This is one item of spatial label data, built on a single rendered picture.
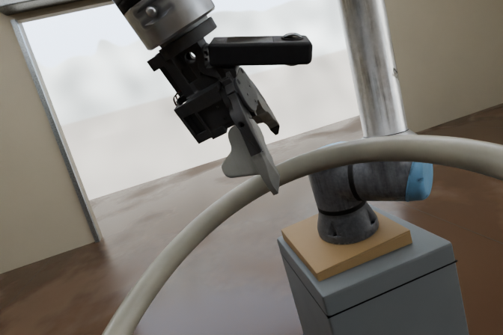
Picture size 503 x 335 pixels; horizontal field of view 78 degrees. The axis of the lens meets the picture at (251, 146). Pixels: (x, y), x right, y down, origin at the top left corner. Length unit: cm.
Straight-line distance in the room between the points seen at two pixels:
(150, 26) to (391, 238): 85
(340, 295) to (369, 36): 65
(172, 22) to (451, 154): 30
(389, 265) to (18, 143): 478
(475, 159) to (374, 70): 54
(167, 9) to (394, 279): 85
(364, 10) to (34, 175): 476
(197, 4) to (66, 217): 489
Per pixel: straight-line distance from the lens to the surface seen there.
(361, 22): 87
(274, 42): 35
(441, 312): 112
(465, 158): 35
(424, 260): 101
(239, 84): 36
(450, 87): 662
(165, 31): 34
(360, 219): 100
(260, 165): 35
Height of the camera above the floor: 138
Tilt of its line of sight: 9 degrees down
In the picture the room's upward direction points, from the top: 16 degrees counter-clockwise
